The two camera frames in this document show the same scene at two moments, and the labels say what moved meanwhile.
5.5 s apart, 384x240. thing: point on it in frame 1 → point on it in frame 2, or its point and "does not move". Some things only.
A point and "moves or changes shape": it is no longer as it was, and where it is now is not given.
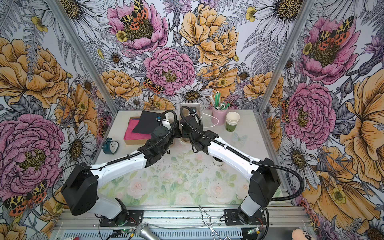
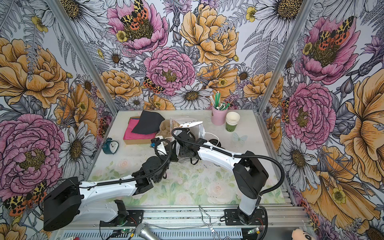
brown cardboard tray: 134,142 does not move
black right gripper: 184,134 → 182,153
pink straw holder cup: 221,115 does not move
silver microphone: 145,232 does not move
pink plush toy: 304,233 does not move
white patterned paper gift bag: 189,109 moves or changes shape
